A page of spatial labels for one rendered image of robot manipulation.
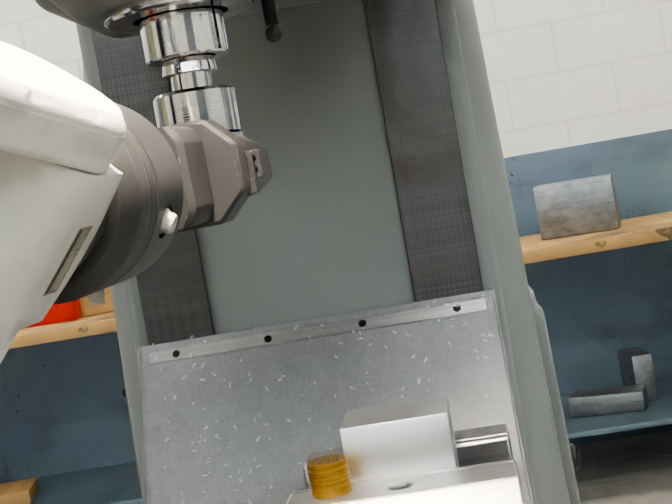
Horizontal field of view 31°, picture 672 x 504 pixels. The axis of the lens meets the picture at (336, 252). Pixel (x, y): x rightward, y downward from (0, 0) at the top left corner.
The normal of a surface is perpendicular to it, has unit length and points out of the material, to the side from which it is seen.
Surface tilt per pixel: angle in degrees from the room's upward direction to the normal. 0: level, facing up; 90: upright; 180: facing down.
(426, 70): 90
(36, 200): 117
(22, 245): 122
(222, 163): 91
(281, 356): 63
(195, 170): 89
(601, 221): 90
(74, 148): 128
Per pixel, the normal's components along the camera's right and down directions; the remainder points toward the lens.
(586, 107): -0.08, 0.07
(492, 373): -0.18, -0.38
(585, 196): -0.29, 0.10
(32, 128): 0.76, 0.52
